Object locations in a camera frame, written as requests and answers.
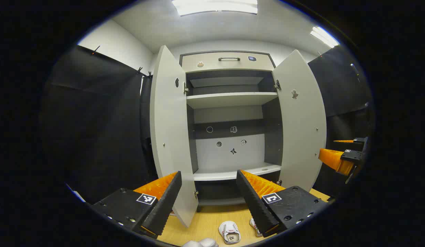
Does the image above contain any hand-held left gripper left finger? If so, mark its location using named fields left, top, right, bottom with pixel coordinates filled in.
left=90, top=170, right=183, bottom=237

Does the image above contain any black backdrop cloth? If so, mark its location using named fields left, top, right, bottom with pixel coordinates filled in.
left=43, top=45, right=156, bottom=204
left=308, top=45, right=374, bottom=198

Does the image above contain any white canvas shoe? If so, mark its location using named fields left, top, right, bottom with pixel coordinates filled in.
left=249, top=217, right=264, bottom=238
left=218, top=221, right=241, bottom=245

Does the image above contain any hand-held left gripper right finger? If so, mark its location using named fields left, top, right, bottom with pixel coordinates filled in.
left=236, top=169, right=329, bottom=238

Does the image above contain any grey shoe cabinet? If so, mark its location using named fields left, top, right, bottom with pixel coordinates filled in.
left=180, top=51, right=283, bottom=211

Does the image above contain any grey shoe cabinet door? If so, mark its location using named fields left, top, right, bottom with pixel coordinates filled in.
left=272, top=50, right=327, bottom=192
left=150, top=45, right=199, bottom=228

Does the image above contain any grey cabinet drawer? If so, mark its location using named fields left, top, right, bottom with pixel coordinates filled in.
left=181, top=52, right=275, bottom=73

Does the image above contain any ceiling light panel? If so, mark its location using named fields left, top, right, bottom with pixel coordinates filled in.
left=171, top=0, right=258, bottom=16
left=310, top=26, right=340, bottom=48

